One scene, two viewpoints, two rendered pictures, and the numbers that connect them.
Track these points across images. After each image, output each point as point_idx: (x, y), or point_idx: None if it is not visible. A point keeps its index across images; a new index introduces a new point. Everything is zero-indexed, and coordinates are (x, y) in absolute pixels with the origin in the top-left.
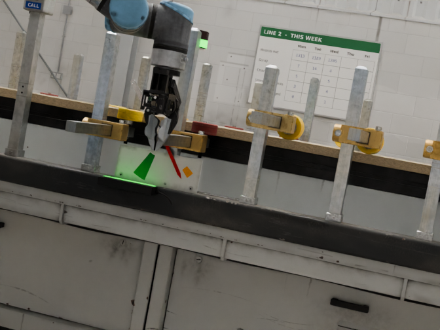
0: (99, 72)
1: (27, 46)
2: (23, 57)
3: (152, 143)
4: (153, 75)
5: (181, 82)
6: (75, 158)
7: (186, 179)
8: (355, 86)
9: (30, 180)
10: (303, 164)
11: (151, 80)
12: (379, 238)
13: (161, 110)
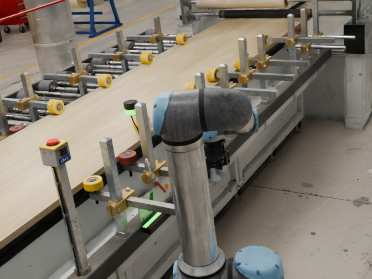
0: (112, 170)
1: (67, 192)
2: (67, 201)
3: (213, 182)
4: (222, 146)
5: (148, 140)
6: (61, 241)
7: (167, 190)
8: (202, 84)
9: (109, 272)
10: (155, 139)
11: (222, 150)
12: (227, 148)
13: (227, 162)
